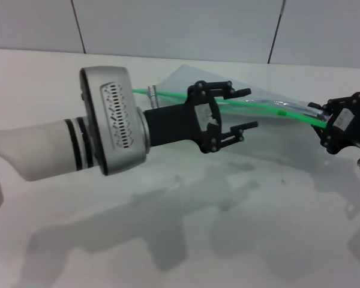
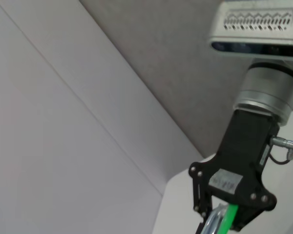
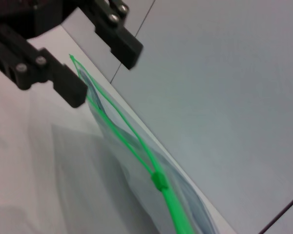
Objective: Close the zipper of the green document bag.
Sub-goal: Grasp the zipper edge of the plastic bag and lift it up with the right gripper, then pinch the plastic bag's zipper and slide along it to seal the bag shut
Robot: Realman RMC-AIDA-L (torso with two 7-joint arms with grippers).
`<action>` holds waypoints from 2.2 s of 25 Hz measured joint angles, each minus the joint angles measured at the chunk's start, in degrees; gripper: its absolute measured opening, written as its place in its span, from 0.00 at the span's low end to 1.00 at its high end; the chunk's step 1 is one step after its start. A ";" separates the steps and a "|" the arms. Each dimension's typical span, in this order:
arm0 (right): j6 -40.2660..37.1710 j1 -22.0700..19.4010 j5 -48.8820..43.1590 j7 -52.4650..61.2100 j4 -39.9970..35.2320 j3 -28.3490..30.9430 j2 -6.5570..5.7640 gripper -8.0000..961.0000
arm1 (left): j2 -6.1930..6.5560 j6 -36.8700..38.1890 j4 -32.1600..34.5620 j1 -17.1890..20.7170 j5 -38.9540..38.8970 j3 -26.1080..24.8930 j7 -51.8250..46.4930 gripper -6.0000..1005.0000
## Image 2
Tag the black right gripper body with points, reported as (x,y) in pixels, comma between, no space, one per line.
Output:
(244,151)

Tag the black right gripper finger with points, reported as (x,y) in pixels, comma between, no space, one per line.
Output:
(244,217)
(196,195)

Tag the clear document bag green zipper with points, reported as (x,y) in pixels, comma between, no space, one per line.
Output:
(230,217)

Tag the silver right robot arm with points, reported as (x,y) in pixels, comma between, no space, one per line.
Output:
(266,90)

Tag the metal plug on right gripper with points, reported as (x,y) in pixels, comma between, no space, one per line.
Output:
(285,143)

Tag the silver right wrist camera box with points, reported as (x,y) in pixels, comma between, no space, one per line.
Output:
(256,29)

